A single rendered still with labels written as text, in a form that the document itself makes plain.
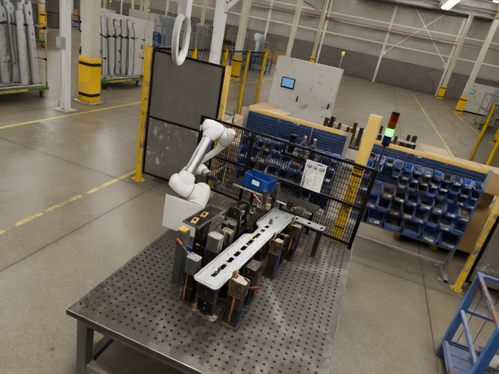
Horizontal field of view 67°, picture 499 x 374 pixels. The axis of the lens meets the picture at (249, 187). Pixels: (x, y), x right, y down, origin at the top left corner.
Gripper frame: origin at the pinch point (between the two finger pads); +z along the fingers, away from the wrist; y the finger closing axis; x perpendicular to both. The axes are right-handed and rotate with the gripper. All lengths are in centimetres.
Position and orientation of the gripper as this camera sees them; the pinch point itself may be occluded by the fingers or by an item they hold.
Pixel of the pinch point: (220, 185)
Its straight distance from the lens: 381.6
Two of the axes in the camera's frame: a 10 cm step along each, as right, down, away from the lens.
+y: 1.2, 5.4, 8.3
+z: 6.7, 5.8, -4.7
